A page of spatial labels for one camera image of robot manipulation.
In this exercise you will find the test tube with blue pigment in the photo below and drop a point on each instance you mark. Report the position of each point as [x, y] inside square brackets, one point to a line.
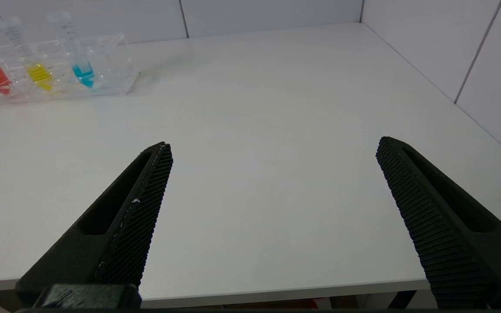
[83, 73]

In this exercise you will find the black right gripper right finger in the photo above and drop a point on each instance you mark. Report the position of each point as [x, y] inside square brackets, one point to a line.
[446, 243]

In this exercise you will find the clear plastic test tube rack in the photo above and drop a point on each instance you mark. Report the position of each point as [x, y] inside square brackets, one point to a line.
[111, 65]

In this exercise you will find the test tube with yellow pigment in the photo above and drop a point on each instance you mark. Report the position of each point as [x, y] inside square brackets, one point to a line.
[38, 73]

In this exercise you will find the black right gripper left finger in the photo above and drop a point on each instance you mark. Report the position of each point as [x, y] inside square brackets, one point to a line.
[115, 243]

